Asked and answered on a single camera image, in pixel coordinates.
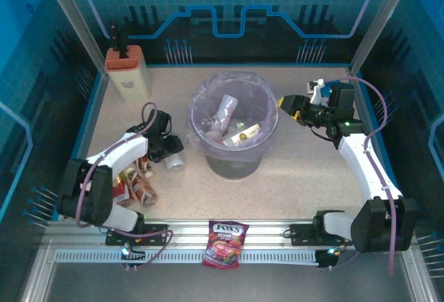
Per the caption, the small white-labelled bottle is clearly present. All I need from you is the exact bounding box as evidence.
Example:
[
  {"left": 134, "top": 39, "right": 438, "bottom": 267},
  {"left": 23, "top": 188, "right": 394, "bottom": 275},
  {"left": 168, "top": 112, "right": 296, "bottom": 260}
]
[{"left": 165, "top": 152, "right": 185, "bottom": 171}]

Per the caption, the brown label plastic bottle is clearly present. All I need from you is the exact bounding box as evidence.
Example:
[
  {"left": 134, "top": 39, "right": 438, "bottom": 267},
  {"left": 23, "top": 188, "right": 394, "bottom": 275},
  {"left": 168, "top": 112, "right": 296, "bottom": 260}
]
[
  {"left": 137, "top": 158, "right": 155, "bottom": 178},
  {"left": 131, "top": 171, "right": 157, "bottom": 208}
]

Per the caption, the purple plastic bin liner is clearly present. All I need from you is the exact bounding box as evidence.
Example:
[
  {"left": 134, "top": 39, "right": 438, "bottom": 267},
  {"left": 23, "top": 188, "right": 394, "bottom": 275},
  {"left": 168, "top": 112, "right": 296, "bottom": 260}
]
[{"left": 187, "top": 72, "right": 279, "bottom": 162}]

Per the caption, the grey plastic bin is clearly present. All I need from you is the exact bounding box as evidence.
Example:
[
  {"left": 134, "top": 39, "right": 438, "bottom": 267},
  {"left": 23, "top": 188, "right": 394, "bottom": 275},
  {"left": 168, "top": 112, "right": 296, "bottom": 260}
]
[{"left": 187, "top": 72, "right": 279, "bottom": 180}]

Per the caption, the red gold label bottle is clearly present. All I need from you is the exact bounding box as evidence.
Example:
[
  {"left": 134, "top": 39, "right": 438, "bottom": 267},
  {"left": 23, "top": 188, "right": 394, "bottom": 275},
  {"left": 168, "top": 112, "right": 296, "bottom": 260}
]
[{"left": 111, "top": 173, "right": 132, "bottom": 208}]

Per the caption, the beige knife block orange top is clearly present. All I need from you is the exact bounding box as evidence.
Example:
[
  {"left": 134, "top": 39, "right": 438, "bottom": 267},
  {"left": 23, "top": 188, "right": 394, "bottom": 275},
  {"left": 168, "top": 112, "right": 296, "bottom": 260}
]
[{"left": 105, "top": 44, "right": 153, "bottom": 103}]

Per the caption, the small black electronics module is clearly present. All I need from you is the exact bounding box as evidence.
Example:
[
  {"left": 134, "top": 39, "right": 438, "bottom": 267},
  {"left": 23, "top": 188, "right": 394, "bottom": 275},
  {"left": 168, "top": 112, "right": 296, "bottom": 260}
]
[
  {"left": 317, "top": 246, "right": 343, "bottom": 270},
  {"left": 119, "top": 244, "right": 146, "bottom": 271}
]

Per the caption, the purple candy bag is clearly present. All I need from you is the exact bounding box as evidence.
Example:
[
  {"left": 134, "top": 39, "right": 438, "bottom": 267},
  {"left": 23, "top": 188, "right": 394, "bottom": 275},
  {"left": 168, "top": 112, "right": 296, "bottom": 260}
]
[{"left": 202, "top": 220, "right": 250, "bottom": 270}]

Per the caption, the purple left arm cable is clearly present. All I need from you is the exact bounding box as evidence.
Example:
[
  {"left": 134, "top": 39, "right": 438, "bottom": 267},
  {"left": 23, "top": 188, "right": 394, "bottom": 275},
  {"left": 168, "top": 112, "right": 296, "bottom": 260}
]
[{"left": 75, "top": 102, "right": 174, "bottom": 271}]

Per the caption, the aluminium frame post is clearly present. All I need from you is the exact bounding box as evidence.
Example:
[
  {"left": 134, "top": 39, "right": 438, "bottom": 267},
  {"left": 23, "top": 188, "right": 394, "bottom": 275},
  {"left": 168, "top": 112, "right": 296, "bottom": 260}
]
[
  {"left": 350, "top": 0, "right": 417, "bottom": 74},
  {"left": 38, "top": 0, "right": 107, "bottom": 74}
]

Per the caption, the aluminium mounting rail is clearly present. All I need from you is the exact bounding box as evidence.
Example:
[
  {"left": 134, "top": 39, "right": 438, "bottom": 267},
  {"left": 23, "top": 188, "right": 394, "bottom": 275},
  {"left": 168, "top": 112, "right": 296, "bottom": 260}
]
[{"left": 44, "top": 219, "right": 413, "bottom": 249}]

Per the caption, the white slotted cable duct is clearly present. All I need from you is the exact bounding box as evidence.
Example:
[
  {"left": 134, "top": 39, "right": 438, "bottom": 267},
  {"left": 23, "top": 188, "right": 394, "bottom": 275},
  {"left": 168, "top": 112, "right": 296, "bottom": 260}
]
[{"left": 55, "top": 248, "right": 320, "bottom": 265}]

